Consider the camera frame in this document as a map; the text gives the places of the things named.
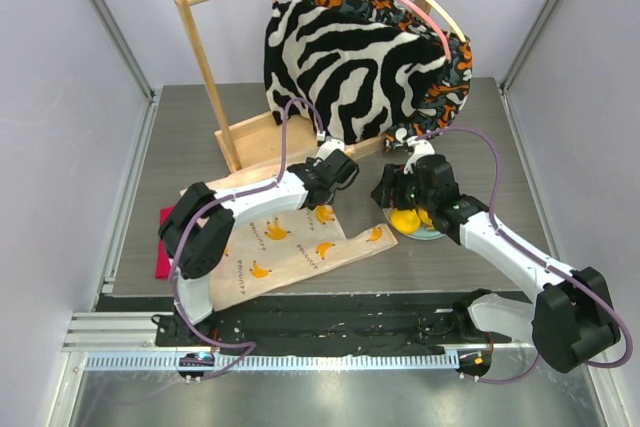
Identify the red cloth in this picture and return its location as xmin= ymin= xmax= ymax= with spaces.
xmin=155 ymin=206 xmax=181 ymax=280

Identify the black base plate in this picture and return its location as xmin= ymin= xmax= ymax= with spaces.
xmin=152 ymin=292 xmax=509 ymax=357

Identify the yellow lemon right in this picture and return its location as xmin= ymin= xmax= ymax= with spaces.
xmin=417 ymin=208 xmax=434 ymax=229

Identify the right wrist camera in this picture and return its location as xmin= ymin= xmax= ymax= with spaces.
xmin=403 ymin=136 xmax=435 ymax=174

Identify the fruit plate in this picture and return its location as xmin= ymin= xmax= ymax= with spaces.
xmin=383 ymin=208 xmax=444 ymax=241

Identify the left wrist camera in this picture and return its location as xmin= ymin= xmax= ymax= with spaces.
xmin=314 ymin=131 xmax=345 ymax=159

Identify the zebra print garment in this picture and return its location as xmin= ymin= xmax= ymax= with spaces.
xmin=264 ymin=0 xmax=447 ymax=144

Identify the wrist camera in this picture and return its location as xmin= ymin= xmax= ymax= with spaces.
xmin=403 ymin=136 xmax=435 ymax=174
xmin=314 ymin=131 xmax=345 ymax=159

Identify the yellow lemon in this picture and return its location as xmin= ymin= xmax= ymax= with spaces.
xmin=389 ymin=209 xmax=422 ymax=235
xmin=417 ymin=208 xmax=434 ymax=229

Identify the orange camouflage garment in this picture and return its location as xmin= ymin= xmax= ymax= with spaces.
xmin=307 ymin=0 xmax=472 ymax=151

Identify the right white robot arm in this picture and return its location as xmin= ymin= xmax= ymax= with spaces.
xmin=371 ymin=154 xmax=622 ymax=373

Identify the slotted cable duct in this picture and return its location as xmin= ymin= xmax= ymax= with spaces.
xmin=85 ymin=350 xmax=459 ymax=372

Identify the yellow lemon left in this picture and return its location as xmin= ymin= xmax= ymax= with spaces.
xmin=389 ymin=209 xmax=422 ymax=235

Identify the wooden clothes rack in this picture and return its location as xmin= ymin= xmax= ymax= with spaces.
xmin=168 ymin=0 xmax=450 ymax=176

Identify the banana print plastic bag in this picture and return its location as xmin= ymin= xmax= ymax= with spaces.
xmin=179 ymin=141 xmax=400 ymax=313

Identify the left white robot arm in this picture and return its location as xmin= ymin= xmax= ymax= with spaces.
xmin=157 ymin=150 xmax=359 ymax=346

